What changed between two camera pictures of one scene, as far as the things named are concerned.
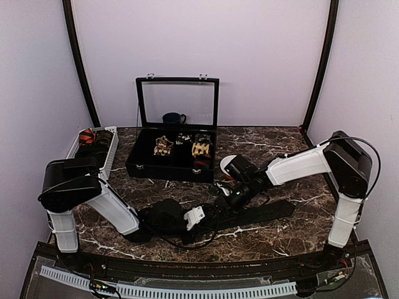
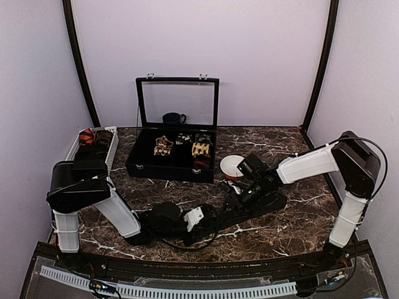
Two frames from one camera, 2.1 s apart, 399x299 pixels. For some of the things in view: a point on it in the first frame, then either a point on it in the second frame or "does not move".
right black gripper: [224, 204] -> [249, 210]
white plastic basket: [103, 171] does not move
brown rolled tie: [104, 137] does not move
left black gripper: [197, 232] does not move
